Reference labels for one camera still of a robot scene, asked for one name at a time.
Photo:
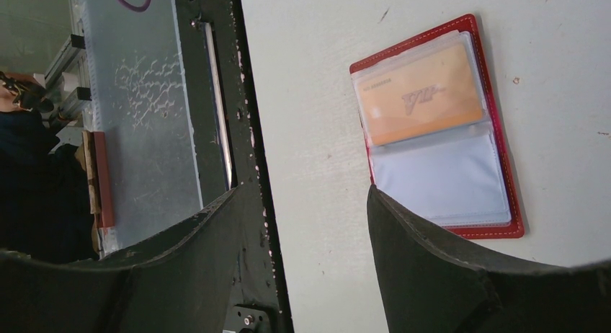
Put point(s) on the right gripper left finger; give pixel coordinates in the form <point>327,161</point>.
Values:
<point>178,280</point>

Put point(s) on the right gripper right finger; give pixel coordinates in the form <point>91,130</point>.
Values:
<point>432,280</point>

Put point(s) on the red leather card holder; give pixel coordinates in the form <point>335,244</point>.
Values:
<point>459,178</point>

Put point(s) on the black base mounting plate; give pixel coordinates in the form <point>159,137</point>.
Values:
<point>229,147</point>

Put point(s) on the white cable duct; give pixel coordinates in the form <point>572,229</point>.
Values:
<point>80,24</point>

